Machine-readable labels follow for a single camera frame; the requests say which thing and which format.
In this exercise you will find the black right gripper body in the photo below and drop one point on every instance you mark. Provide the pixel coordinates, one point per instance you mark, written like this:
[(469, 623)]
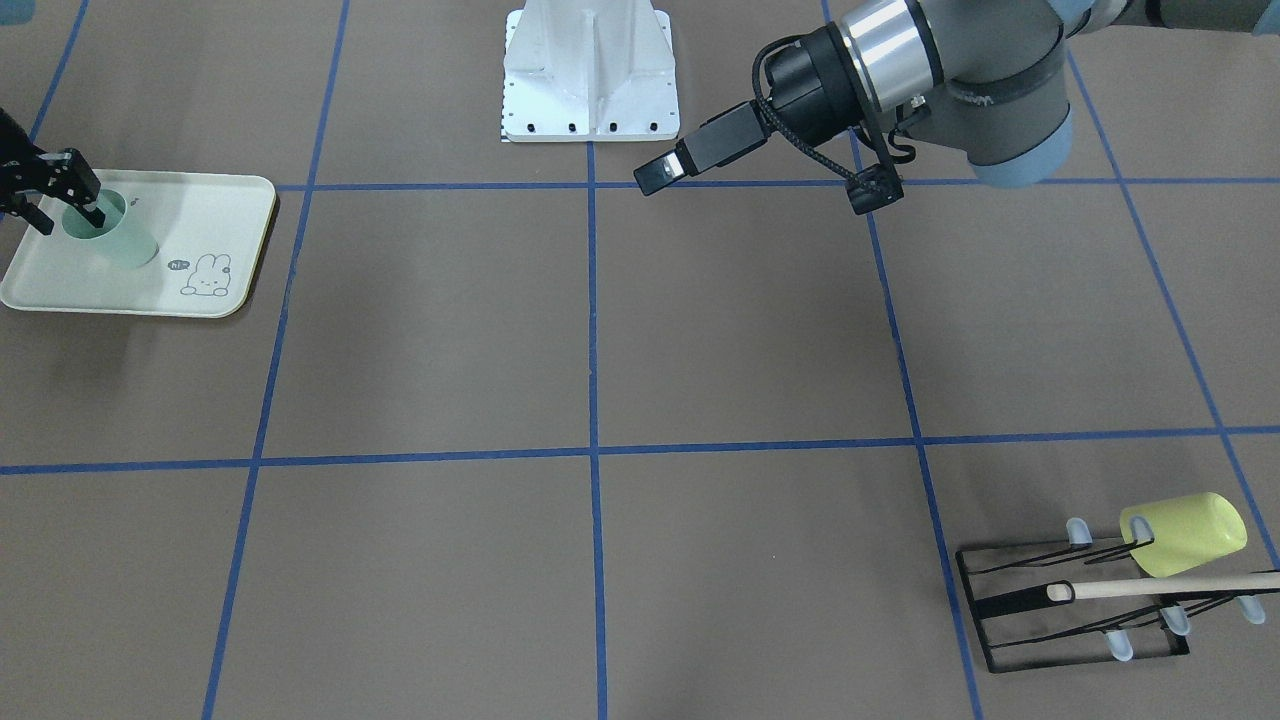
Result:
[(18, 170)]

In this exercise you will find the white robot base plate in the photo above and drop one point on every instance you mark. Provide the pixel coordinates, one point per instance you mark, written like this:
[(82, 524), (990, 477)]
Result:
[(589, 71)]

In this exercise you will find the black wire cup rack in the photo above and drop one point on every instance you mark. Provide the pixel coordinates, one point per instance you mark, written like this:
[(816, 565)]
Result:
[(1082, 600)]

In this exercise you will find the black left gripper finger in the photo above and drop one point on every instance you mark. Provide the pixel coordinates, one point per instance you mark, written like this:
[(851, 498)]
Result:
[(660, 173)]

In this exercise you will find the pale green plastic cup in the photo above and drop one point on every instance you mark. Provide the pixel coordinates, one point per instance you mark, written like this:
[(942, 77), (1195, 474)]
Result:
[(124, 241)]

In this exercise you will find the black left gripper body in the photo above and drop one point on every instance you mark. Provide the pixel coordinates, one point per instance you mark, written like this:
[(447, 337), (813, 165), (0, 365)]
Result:
[(812, 82)]

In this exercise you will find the yellow plastic cup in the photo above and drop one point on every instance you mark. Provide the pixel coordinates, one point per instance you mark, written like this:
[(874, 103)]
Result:
[(1183, 533)]

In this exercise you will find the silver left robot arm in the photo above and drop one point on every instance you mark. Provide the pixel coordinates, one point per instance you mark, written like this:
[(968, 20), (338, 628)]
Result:
[(982, 77)]

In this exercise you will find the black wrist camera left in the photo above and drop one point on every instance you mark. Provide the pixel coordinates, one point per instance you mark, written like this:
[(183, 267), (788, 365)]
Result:
[(873, 189)]

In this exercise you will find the cream rabbit serving tray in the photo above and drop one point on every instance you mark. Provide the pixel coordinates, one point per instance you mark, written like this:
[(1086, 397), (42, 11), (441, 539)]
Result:
[(173, 244)]

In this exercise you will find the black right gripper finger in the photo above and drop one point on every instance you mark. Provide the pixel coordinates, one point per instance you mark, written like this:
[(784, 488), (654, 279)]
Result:
[(67, 176)]

